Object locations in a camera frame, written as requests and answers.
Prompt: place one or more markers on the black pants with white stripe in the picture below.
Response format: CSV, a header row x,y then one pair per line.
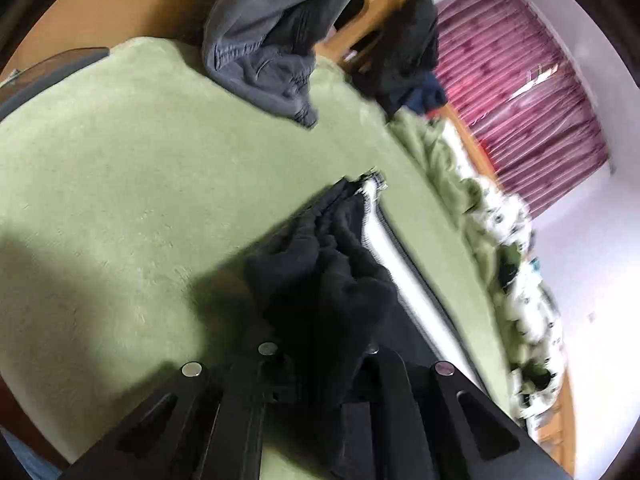
x,y
325,280

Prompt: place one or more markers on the navy blue garment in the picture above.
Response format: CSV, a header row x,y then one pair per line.
x,y
425,94

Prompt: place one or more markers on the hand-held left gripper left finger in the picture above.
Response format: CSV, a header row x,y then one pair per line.
x,y
245,400

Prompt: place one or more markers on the grey pants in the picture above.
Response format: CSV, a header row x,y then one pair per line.
x,y
260,35

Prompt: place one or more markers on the wooden bed frame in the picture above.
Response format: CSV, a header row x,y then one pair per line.
x,y
555,435

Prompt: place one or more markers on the green bed sheet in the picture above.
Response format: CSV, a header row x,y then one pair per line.
x,y
125,185

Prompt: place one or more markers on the green and white printed quilt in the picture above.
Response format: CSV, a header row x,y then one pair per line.
x,y
505,240

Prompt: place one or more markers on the light wooden panel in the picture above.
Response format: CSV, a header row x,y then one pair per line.
x,y
110,10

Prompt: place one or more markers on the red striped curtain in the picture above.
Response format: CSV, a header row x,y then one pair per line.
x,y
520,110

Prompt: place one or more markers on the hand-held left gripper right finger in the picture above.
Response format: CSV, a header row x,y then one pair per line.
x,y
395,410

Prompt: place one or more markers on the person's blue jeans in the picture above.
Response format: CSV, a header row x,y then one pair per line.
x,y
15,460

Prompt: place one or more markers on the black jacket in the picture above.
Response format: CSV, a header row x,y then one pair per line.
x,y
407,40

